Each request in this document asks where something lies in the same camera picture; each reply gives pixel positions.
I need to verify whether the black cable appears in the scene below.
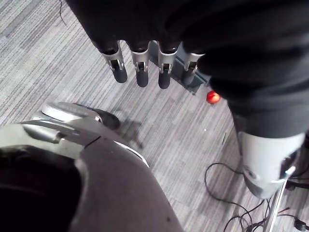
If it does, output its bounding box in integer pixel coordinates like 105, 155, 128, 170
204, 162, 309, 232

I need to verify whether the grey metal shelf base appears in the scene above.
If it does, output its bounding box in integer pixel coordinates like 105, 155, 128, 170
147, 40, 211, 96

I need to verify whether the thin black floor wire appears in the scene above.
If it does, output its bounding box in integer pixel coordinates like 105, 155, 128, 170
58, 0, 67, 26

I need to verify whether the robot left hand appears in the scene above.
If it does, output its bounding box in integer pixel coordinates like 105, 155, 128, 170
65, 0, 309, 199

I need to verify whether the dark robot foot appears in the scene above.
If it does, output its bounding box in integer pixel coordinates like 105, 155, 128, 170
72, 103, 121, 130

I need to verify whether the silver robot leg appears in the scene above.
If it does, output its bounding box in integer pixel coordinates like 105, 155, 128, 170
0, 101, 184, 232

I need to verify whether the red apple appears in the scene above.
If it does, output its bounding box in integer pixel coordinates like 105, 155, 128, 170
206, 90, 221, 104

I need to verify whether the silver metal pole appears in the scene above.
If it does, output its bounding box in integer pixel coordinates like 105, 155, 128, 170
265, 165, 296, 232

